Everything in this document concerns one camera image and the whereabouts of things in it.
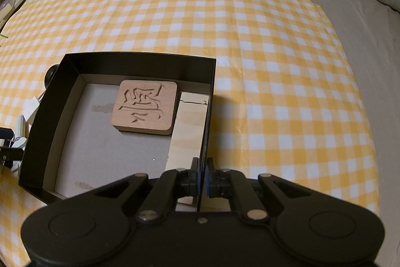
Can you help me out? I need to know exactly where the white small cube block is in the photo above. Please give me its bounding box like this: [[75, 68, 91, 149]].
[[22, 92, 45, 125]]

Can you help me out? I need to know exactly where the black round tin gold emblem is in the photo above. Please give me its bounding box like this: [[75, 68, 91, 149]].
[[44, 64, 59, 89]]

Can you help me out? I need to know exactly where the yellow white checkered cloth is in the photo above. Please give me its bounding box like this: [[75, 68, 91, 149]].
[[1, 0, 385, 266]]

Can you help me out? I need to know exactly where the light wooden plank block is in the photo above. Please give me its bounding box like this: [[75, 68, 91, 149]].
[[164, 91, 211, 205]]

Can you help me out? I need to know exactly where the black cardboard box tray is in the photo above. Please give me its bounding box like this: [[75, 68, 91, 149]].
[[18, 52, 216, 204]]

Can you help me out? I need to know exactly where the carved wooden square block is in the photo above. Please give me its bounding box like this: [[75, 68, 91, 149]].
[[110, 80, 178, 136]]

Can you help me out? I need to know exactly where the white plastic tool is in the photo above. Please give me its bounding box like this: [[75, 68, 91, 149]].
[[10, 115, 29, 178]]

